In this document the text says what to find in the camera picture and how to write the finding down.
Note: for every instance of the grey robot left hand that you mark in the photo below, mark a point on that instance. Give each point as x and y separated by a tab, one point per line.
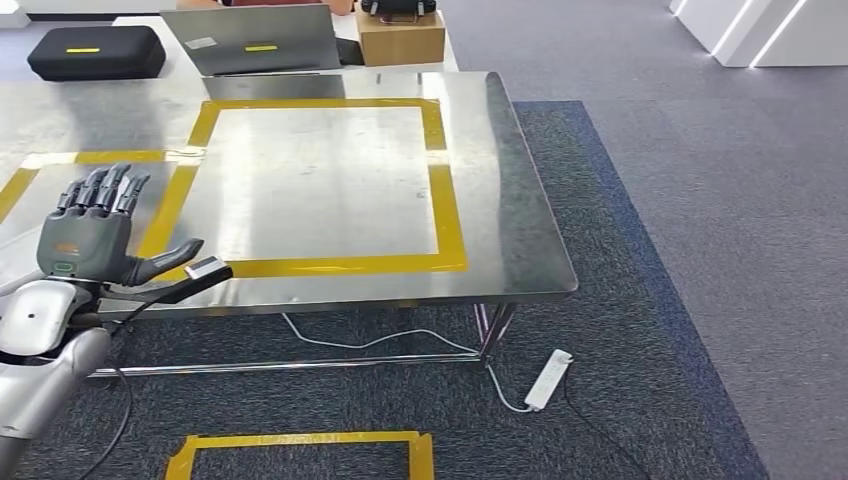
83	242

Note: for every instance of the steel workbench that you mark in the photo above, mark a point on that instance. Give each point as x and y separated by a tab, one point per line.
530	252

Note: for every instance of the black carry case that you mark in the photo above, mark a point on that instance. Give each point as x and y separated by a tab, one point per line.
99	60

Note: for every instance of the silver laptop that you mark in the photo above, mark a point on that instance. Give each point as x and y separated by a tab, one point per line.
265	40

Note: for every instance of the cardboard box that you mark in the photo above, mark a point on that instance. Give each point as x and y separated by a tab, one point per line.
401	43

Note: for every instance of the black headset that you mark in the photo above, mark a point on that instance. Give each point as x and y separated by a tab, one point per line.
397	6

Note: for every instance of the white power strip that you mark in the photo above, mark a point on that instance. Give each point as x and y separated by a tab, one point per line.
548	381

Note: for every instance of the white angular platform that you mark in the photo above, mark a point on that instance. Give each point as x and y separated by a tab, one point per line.
735	33

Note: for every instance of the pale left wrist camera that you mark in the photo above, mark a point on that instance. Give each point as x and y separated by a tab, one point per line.
206	268

